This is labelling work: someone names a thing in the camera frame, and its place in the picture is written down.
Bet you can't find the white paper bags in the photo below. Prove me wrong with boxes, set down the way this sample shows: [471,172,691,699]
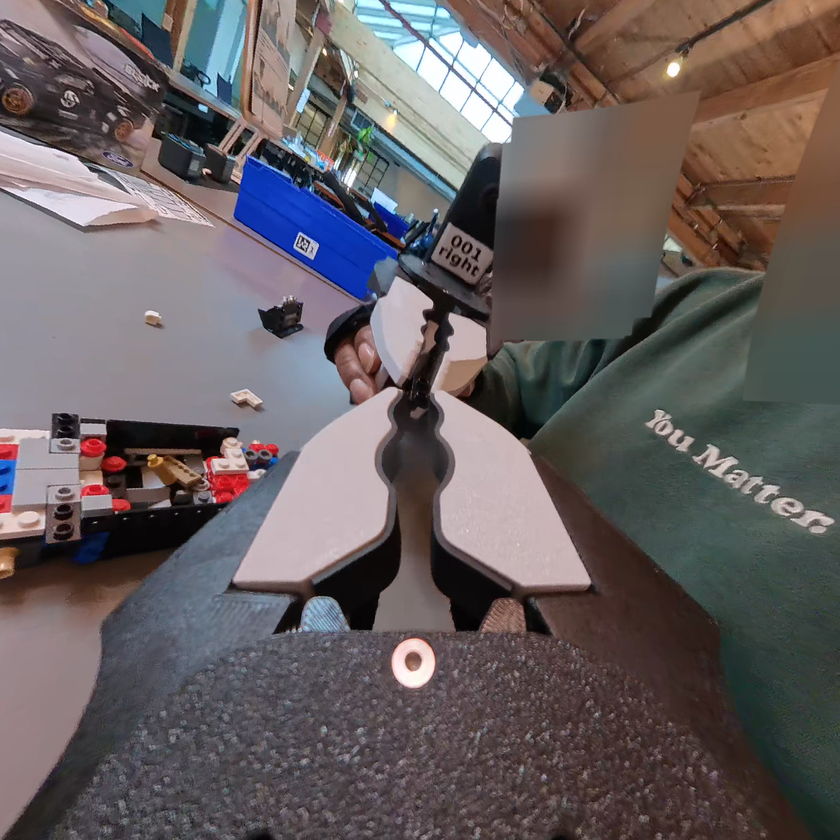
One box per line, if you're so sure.
[0,125,145,231]

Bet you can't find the lego set box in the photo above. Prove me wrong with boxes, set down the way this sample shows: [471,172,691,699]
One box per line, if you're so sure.
[0,20,172,152]

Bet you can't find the person's right hand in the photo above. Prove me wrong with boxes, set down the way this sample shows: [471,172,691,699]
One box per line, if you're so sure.
[335,326,392,405]

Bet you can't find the person's green sweatshirt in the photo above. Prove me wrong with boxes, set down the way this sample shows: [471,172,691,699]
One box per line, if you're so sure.
[532,269,840,840]

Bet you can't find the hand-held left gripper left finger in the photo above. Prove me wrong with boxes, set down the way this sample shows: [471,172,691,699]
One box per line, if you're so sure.
[231,388,410,620]

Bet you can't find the blue bin with white label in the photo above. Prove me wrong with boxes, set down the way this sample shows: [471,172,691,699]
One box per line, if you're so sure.
[234,158,401,303]

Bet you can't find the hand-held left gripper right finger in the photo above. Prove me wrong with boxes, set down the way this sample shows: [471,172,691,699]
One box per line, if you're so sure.
[431,390,594,623]

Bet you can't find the person's right forearm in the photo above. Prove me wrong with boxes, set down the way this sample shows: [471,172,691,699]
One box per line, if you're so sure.
[466,335,644,441]

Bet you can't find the printed white sheet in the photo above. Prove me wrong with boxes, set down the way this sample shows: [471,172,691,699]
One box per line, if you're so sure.
[92,171,214,227]

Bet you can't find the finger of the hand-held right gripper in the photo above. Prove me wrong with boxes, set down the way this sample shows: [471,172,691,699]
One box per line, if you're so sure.
[371,276,441,392]
[427,315,489,397]

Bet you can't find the partly built lego car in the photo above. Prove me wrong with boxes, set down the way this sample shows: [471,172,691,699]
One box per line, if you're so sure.
[0,413,282,581]

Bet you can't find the poster on wooden easel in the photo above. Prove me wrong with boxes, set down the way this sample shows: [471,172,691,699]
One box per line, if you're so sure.
[243,0,322,139]

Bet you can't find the small black box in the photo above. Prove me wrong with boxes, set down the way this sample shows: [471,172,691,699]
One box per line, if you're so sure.
[158,134,208,182]

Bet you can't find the thin black lego piece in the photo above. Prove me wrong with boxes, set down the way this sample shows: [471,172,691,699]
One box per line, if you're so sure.
[407,368,443,418]

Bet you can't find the black lego assembly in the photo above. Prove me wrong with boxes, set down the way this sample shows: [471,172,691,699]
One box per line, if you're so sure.
[258,297,305,340]

